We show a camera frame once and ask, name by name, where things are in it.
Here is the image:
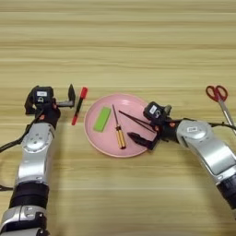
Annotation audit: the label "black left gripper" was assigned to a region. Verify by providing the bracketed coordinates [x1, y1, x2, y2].
[24, 83, 77, 129]

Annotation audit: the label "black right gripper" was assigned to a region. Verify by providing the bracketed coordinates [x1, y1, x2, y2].
[126, 104, 182, 151]

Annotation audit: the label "black tweezers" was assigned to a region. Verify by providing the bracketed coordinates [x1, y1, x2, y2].
[118, 110, 157, 134]

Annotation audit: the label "red and black marker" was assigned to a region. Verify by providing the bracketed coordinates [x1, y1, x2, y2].
[71, 86, 89, 126]

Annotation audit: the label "green rectangular block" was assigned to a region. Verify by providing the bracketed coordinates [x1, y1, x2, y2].
[92, 105, 112, 134]

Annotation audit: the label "left gripper labelled black box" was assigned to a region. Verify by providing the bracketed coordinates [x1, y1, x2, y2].
[30, 85, 55, 108]

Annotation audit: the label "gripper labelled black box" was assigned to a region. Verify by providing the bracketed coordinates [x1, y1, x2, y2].
[30, 85, 55, 108]
[143, 101, 166, 122]

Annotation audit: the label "right gripper labelled black box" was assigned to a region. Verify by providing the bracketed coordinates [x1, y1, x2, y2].
[143, 101, 166, 122]

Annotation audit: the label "pink round plate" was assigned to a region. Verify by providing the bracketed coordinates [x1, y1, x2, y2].
[83, 93, 159, 159]

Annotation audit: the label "yellow handled screwdriver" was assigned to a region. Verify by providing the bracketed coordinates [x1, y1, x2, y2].
[111, 103, 127, 150]

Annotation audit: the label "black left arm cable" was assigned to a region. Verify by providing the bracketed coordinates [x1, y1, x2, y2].
[0, 112, 44, 192]

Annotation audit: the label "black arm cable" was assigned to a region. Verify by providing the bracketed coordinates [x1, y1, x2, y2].
[0, 112, 44, 192]
[183, 117, 236, 129]

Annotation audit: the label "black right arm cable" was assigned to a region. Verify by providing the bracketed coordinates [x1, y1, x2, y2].
[183, 117, 236, 129]

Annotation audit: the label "red handled scissors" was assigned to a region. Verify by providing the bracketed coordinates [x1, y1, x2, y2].
[205, 85, 236, 136]

